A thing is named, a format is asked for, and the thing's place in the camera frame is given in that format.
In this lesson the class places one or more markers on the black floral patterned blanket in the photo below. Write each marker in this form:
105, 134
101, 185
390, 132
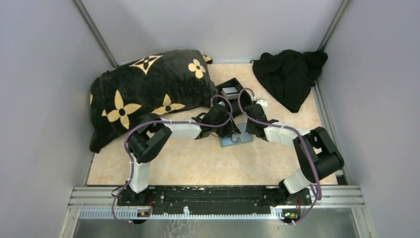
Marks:
161, 83

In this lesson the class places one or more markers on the black crumpled cloth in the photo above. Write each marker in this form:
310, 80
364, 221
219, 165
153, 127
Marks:
289, 75

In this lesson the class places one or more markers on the aluminium front frame rail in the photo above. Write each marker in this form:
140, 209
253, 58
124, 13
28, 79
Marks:
101, 202

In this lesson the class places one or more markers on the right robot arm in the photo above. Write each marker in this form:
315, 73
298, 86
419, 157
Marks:
317, 154

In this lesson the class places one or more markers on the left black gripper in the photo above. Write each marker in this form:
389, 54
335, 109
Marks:
231, 129

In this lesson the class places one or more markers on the stack of white cards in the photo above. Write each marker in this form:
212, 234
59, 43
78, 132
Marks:
231, 93

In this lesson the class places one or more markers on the black plastic card tray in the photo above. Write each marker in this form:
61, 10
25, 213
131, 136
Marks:
245, 99

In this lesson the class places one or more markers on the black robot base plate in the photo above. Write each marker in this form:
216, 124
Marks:
212, 200

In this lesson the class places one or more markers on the green leather card holder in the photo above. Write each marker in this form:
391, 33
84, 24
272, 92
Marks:
227, 141

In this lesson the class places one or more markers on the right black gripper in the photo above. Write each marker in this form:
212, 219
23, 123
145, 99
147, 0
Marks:
248, 130

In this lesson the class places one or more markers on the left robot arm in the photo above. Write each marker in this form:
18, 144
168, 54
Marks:
144, 142

